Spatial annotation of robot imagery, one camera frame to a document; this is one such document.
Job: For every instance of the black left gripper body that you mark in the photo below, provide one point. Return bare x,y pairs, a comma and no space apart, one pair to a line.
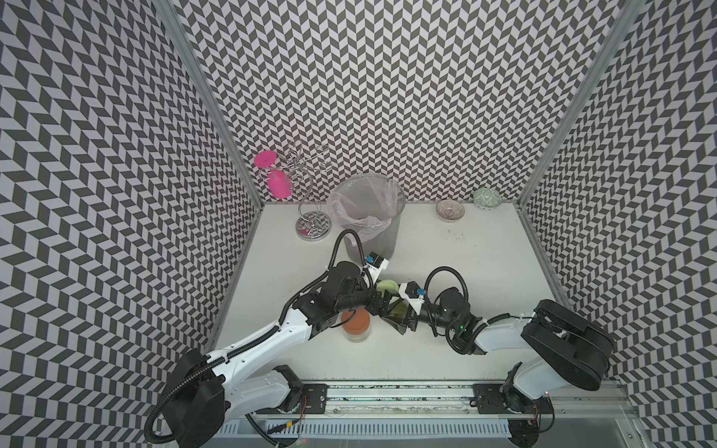
371,302

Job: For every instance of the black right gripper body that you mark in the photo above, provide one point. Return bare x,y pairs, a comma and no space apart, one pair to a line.
424,316

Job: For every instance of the light green jar lid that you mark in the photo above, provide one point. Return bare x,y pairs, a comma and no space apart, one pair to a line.
387,286

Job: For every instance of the grey mesh waste bin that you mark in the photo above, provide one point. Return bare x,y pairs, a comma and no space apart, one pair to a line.
371,215

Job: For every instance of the glass jar with mung beans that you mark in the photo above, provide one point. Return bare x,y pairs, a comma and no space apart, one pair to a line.
398,310

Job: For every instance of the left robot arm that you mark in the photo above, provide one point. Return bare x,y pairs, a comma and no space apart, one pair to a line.
203,389

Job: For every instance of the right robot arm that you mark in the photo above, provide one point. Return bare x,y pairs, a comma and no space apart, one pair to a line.
569,350

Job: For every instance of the clear plastic bin liner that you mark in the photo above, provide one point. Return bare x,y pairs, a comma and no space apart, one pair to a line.
361,210

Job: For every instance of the red striped ceramic bowl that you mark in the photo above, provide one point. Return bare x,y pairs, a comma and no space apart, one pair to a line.
450,210

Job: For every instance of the green patterned ceramic bowl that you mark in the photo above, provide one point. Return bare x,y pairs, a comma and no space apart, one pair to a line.
487,199

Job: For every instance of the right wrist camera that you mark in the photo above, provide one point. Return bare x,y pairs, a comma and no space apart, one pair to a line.
412,293

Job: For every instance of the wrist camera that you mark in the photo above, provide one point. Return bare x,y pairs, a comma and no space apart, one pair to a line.
412,293
376,264

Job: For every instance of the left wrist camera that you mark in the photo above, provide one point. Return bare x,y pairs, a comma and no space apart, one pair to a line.
376,264

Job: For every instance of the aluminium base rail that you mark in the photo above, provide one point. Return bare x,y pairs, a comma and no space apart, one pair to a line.
440,413

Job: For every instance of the wire stand with pink discs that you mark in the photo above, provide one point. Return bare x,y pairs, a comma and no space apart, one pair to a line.
288,174

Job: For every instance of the aluminium corner frame post left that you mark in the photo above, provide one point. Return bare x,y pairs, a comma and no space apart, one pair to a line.
167,13

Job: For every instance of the aluminium corner frame post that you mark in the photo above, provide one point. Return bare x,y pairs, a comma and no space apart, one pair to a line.
167,13
615,37

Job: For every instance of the aluminium corner frame post right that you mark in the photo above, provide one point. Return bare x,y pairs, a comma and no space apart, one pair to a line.
615,37

